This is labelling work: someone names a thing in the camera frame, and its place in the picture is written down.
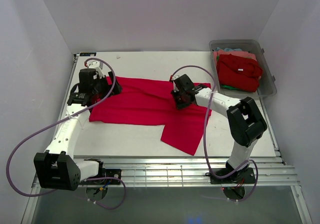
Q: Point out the clear plastic bin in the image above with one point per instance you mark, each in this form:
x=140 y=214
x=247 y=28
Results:
x=266 y=87

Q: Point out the blue label sticker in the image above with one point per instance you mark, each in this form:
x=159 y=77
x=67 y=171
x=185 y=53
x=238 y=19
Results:
x=87 y=54

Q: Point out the green shirt in bin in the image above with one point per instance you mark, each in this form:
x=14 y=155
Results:
x=227 y=87

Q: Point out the crimson red t shirt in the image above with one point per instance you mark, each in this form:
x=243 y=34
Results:
x=150 y=103

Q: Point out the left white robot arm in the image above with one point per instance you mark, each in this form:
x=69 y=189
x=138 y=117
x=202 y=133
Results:
x=55 y=167

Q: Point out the pink shirt in bin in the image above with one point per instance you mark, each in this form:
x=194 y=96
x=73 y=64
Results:
x=243 y=54

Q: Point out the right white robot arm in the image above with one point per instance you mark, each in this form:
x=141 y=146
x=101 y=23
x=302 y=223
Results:
x=246 y=123

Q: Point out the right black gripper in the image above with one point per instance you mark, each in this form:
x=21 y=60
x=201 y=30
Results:
x=179 y=106

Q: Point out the aluminium frame rails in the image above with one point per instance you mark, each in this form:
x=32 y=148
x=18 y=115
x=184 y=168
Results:
x=191 y=171

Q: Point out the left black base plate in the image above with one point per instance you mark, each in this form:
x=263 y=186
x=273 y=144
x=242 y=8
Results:
x=113 y=173

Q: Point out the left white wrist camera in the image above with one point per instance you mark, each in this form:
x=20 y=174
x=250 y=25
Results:
x=94 y=64

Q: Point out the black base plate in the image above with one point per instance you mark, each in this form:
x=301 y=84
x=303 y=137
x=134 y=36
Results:
x=113 y=173
x=244 y=176

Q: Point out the folded red shirt in bin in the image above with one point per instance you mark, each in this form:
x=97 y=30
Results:
x=239 y=72

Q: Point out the light blue shirt in bin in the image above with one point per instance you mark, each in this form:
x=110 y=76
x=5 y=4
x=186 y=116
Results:
x=227 y=49

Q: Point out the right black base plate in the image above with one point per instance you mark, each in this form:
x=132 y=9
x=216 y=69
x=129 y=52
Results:
x=244 y=176

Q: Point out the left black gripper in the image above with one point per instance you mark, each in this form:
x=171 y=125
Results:
x=103 y=79

